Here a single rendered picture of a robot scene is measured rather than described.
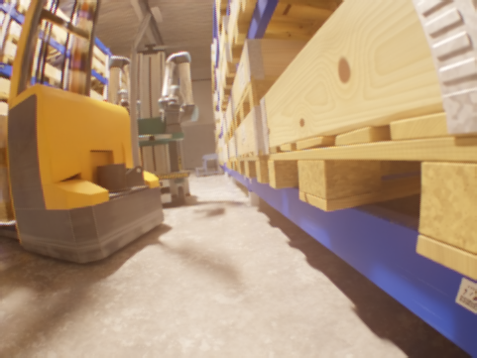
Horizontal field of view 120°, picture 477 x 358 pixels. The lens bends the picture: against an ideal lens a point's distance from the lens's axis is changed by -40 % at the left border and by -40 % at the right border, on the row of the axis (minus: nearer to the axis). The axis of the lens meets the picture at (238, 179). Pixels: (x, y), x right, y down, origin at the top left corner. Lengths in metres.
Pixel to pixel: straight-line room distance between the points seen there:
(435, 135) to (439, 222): 0.08
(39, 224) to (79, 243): 0.31
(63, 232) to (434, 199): 1.14
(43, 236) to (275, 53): 1.43
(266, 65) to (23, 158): 1.29
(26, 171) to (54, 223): 0.33
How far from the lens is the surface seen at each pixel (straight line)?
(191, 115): 2.29
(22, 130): 1.36
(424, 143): 0.25
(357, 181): 0.48
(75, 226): 1.04
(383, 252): 0.43
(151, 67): 2.79
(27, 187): 1.32
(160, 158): 2.53
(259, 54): 1.09
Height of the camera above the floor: 0.39
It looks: 5 degrees down
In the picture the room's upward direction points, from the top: 5 degrees counter-clockwise
